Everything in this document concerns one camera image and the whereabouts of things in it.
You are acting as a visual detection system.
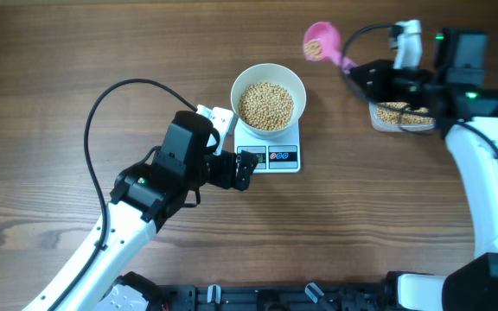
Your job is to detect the pink plastic scoop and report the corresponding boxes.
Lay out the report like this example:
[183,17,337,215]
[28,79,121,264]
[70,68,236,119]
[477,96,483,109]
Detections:
[303,22,356,74]

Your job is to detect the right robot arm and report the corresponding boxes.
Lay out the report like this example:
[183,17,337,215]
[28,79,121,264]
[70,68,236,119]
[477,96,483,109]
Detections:
[342,22,498,310]

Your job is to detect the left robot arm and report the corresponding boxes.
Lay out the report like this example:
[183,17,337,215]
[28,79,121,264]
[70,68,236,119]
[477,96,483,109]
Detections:
[27,106,257,310]

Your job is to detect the white digital kitchen scale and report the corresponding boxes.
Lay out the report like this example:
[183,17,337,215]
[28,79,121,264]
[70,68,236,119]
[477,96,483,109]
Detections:
[234,123,302,174]

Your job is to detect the soybeans in bowl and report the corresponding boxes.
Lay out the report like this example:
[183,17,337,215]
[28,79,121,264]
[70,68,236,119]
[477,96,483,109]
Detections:
[238,81,294,131]

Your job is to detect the white round bowl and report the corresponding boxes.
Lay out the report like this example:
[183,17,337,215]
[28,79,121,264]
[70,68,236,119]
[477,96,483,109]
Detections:
[230,63,307,138]

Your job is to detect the soybeans in scoop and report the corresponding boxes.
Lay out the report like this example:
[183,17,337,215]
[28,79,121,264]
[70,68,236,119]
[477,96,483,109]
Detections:
[303,39,323,61]

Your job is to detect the pile of yellow soybeans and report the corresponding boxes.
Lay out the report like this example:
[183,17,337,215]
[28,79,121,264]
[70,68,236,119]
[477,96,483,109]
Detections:
[376,102,433,125]

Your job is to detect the clear plastic food container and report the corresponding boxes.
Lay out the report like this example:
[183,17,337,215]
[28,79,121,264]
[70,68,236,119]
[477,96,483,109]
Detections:
[369,102,434,132]

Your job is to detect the left black cable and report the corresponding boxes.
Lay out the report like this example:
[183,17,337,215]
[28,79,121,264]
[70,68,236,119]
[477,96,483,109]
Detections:
[45,78,199,311]

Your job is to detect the black cable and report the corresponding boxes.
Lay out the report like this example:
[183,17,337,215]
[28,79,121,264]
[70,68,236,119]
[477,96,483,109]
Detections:
[45,78,199,311]
[339,22,498,238]

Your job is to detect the right black cable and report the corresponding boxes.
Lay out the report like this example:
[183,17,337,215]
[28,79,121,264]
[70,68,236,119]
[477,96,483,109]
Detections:
[339,22,498,238]

